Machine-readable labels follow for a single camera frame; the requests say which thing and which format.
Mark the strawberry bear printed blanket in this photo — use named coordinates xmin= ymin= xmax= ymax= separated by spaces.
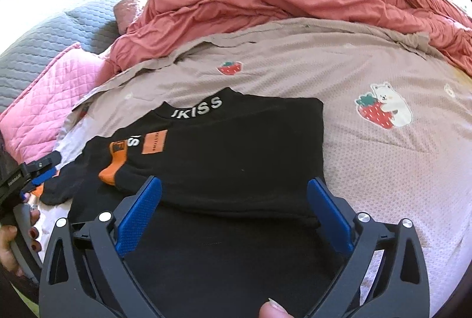
xmin=55 ymin=18 xmax=472 ymax=318

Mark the person's right hand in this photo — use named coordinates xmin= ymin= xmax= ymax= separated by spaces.
xmin=259 ymin=298 xmax=292 ymax=318

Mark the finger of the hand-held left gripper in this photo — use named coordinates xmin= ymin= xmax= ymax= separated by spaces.
xmin=23 ymin=151 xmax=62 ymax=173
xmin=29 ymin=167 xmax=59 ymax=191

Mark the pink quilted pillow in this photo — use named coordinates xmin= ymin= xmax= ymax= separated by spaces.
xmin=0 ymin=43 xmax=112 ymax=161

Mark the person's left hand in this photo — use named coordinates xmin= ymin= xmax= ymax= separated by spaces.
xmin=0 ymin=207 xmax=42 ymax=269

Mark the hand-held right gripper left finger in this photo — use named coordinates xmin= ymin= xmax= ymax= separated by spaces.
xmin=39 ymin=175 xmax=174 ymax=318

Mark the black shirt with orange cuffs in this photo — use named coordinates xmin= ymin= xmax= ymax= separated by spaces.
xmin=39 ymin=87 xmax=355 ymax=318

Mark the small mauve quilted pillow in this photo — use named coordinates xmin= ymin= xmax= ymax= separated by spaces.
xmin=114 ymin=0 xmax=149 ymax=36

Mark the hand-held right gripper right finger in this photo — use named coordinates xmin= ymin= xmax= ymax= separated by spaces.
xmin=297 ymin=176 xmax=430 ymax=318

